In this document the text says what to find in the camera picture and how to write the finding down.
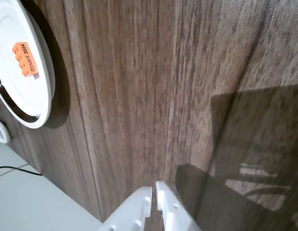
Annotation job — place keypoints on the orange lego block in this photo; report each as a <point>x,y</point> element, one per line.
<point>25,59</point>

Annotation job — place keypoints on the white round plate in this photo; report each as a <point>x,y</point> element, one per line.
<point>16,96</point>

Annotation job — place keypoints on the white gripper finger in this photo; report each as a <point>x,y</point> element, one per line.
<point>171,211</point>
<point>133,209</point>

